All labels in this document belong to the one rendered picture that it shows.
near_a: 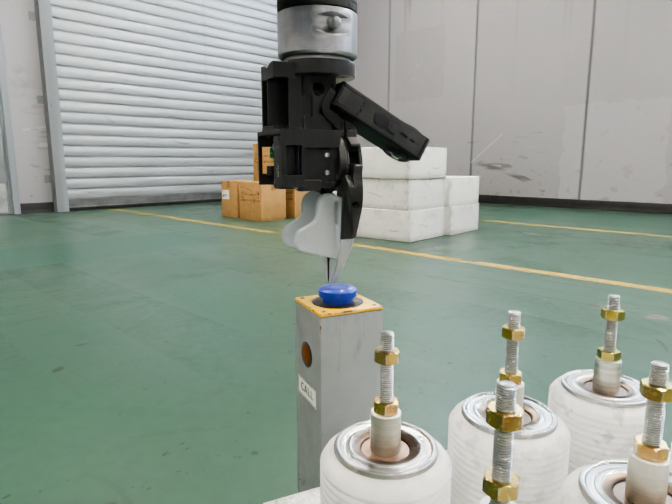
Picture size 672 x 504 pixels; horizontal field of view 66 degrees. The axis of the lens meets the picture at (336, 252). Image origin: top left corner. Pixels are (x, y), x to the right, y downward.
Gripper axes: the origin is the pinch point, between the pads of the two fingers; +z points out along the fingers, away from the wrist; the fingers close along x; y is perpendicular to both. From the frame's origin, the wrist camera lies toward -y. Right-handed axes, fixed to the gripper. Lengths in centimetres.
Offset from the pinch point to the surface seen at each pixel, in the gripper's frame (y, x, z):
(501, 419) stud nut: 5.2, 29.5, 1.4
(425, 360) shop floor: -45, -47, 35
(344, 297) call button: 0.2, 2.1, 2.5
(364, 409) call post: -1.4, 3.6, 14.3
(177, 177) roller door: -62, -535, 7
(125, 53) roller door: -17, -519, -114
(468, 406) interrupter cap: -5.2, 15.0, 9.5
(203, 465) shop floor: 10.0, -26.6, 34.9
